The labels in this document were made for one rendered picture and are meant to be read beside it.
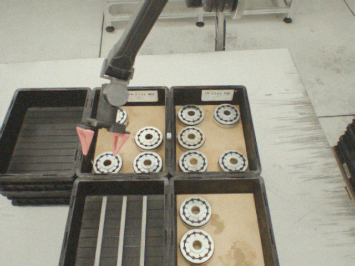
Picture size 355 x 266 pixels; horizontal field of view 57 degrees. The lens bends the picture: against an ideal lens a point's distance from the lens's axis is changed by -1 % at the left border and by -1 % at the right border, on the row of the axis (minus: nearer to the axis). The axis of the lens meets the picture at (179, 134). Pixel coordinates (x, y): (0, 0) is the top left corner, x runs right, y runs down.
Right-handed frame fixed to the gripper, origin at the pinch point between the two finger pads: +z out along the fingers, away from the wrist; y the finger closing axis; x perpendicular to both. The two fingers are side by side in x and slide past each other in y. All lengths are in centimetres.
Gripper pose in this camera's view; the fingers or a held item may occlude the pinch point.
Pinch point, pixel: (100, 152)
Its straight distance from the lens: 97.6
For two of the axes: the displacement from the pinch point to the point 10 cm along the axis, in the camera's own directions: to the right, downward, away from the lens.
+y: 7.2, 0.7, 6.9
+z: -1.9, 9.8, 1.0
